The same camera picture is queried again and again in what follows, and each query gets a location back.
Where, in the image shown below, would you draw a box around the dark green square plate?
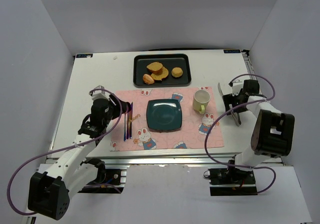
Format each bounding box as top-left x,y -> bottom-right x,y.
146,98 -> 183,132

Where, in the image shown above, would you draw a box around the black baking tray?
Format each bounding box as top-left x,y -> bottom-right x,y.
133,53 -> 192,88

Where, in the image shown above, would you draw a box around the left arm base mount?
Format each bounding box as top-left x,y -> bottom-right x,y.
78,158 -> 124,194

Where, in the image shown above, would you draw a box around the round yellow bun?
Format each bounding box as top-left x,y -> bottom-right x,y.
171,67 -> 184,78

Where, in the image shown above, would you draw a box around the metal food tongs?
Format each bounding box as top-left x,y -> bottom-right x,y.
217,82 -> 242,127

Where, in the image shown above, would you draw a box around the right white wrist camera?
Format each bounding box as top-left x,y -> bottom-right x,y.
229,79 -> 244,96

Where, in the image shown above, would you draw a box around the iridescent knife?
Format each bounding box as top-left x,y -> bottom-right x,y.
129,102 -> 133,139

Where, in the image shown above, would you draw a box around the small oval sesame bun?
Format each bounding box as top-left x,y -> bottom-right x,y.
142,74 -> 155,85

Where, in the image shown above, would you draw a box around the bread slice top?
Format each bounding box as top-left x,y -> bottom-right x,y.
146,61 -> 163,75

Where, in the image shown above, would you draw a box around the pink bunny placemat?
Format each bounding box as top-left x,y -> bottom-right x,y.
110,86 -> 224,152

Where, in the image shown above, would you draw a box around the bread slice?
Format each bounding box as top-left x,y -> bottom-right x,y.
146,61 -> 163,75
151,66 -> 169,81

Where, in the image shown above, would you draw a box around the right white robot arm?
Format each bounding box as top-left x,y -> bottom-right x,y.
218,79 -> 295,171

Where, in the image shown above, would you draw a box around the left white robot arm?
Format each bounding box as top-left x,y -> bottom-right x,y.
27,95 -> 132,221

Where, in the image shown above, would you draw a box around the pale green mug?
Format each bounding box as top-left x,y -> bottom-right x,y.
192,89 -> 211,114

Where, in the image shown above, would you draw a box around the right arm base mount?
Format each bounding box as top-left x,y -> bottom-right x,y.
203,166 -> 258,197

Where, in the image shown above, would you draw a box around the bread slice bottom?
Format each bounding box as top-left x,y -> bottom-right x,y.
151,66 -> 169,81

